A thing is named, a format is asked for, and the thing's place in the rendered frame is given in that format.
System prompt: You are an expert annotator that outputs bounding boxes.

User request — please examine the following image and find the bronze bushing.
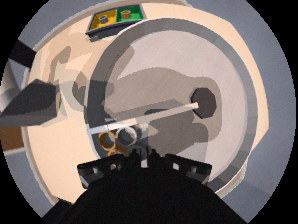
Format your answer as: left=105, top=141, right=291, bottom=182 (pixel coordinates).
left=107, top=145, right=127, bottom=157
left=121, top=11, right=131, bottom=19
left=98, top=129, right=118, bottom=151

